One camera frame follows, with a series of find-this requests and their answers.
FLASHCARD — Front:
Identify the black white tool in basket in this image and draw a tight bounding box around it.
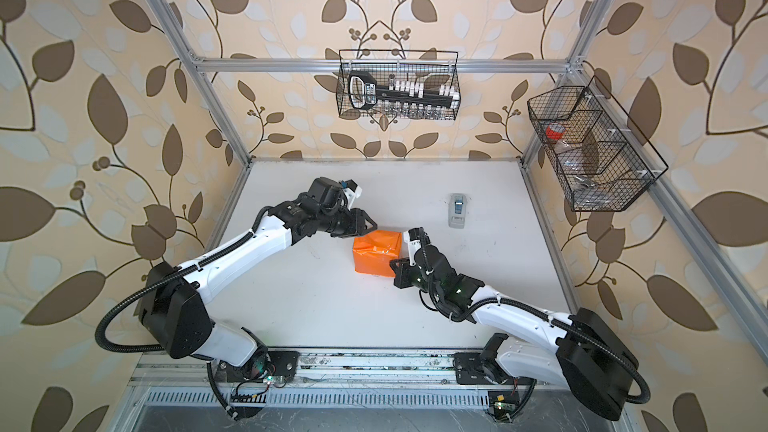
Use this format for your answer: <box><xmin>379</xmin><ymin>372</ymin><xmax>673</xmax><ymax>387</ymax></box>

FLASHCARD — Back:
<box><xmin>346</xmin><ymin>71</ymin><xmax>461</xmax><ymax>113</ymax></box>

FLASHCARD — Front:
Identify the red capped clear bottle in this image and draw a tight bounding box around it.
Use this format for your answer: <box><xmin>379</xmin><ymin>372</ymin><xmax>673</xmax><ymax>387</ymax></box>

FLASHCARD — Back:
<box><xmin>545</xmin><ymin>122</ymin><xmax>593</xmax><ymax>188</ymax></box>

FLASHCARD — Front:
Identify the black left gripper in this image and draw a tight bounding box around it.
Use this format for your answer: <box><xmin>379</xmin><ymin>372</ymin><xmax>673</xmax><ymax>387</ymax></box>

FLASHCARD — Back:
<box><xmin>316</xmin><ymin>206</ymin><xmax>380</xmax><ymax>234</ymax></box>

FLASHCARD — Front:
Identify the black wire basket back wall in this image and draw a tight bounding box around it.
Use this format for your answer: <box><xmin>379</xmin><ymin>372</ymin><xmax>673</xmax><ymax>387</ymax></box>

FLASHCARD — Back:
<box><xmin>336</xmin><ymin>47</ymin><xmax>462</xmax><ymax>121</ymax></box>

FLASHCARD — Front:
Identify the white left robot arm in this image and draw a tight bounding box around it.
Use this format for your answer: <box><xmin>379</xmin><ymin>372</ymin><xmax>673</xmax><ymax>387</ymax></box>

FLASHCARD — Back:
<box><xmin>139</xmin><ymin>177</ymin><xmax>377</xmax><ymax>368</ymax></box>

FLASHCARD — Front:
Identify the orange wrapping paper sheet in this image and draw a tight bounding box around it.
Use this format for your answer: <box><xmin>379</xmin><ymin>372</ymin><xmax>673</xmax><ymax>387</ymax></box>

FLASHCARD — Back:
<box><xmin>352</xmin><ymin>230</ymin><xmax>403</xmax><ymax>278</ymax></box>

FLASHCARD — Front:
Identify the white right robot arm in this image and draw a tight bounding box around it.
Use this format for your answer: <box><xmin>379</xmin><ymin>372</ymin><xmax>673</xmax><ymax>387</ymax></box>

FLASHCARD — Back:
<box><xmin>390</xmin><ymin>227</ymin><xmax>651</xmax><ymax>421</ymax></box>

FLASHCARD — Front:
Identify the aluminium frame post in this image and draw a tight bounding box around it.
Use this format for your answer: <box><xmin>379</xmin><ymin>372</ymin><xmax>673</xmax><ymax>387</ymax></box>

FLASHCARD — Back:
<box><xmin>145</xmin><ymin>0</ymin><xmax>251</xmax><ymax>168</ymax></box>

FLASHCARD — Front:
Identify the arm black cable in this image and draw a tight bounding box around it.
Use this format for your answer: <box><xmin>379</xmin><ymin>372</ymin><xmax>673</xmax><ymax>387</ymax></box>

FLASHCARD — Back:
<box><xmin>428</xmin><ymin>287</ymin><xmax>652</xmax><ymax>421</ymax></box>
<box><xmin>94</xmin><ymin>206</ymin><xmax>274</xmax><ymax>421</ymax></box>

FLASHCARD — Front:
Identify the grey tape dispenser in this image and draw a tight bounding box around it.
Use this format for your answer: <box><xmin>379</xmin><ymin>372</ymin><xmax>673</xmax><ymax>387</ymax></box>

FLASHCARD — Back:
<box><xmin>448</xmin><ymin>194</ymin><xmax>467</xmax><ymax>229</ymax></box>

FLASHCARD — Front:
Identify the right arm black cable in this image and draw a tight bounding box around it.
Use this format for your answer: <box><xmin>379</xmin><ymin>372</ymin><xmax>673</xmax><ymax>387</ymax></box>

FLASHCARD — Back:
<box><xmin>428</xmin><ymin>287</ymin><xmax>652</xmax><ymax>421</ymax></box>

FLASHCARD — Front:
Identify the black wire basket wall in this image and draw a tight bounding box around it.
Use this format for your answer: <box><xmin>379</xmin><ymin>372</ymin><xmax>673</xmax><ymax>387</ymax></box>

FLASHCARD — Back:
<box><xmin>527</xmin><ymin>77</ymin><xmax>668</xmax><ymax>212</ymax></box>
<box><xmin>336</xmin><ymin>47</ymin><xmax>462</xmax><ymax>121</ymax></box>

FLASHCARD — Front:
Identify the black wire basket right wall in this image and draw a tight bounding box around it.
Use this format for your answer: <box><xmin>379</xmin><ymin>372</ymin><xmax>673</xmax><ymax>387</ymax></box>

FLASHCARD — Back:
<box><xmin>527</xmin><ymin>77</ymin><xmax>668</xmax><ymax>212</ymax></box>

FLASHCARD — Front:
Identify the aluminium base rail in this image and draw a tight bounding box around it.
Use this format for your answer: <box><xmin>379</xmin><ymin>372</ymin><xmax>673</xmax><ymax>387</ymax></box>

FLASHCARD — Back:
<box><xmin>128</xmin><ymin>346</ymin><xmax>625</xmax><ymax>391</ymax></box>

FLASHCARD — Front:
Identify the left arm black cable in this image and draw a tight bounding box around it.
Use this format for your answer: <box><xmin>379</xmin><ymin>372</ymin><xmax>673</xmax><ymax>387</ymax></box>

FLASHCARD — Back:
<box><xmin>94</xmin><ymin>206</ymin><xmax>274</xmax><ymax>421</ymax></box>

